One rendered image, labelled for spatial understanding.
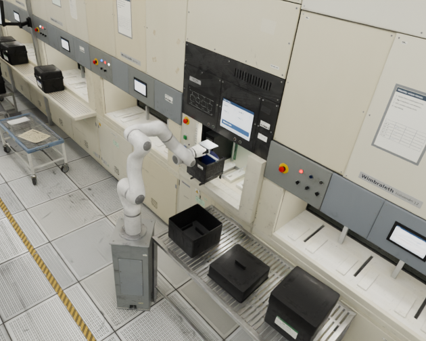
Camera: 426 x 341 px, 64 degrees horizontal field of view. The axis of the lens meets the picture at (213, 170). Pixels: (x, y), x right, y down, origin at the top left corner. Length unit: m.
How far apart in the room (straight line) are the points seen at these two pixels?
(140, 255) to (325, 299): 1.28
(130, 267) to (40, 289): 0.96
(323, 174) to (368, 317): 0.93
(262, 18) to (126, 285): 2.10
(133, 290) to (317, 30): 2.22
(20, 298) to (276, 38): 2.77
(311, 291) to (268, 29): 1.48
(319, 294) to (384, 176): 0.73
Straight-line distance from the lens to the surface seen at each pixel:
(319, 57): 1.94
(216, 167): 2.66
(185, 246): 2.41
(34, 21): 5.24
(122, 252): 2.59
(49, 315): 3.21
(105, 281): 3.31
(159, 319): 3.05
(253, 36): 2.16
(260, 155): 2.31
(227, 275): 2.23
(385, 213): 1.99
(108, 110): 4.07
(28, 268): 3.57
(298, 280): 2.12
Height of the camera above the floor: 2.58
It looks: 34 degrees down
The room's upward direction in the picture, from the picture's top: 7 degrees clockwise
